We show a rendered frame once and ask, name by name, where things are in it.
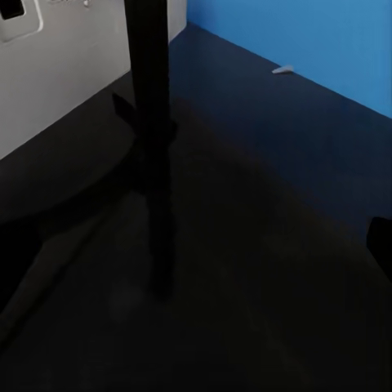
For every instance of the room divider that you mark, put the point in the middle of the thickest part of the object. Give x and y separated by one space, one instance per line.
343 45

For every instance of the desk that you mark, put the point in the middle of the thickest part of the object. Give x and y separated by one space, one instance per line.
248 273

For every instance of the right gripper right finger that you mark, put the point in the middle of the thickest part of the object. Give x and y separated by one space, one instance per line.
379 243

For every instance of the monitor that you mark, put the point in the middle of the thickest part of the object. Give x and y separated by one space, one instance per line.
56 54

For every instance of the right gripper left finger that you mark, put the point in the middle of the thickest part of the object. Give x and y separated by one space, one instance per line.
20 243

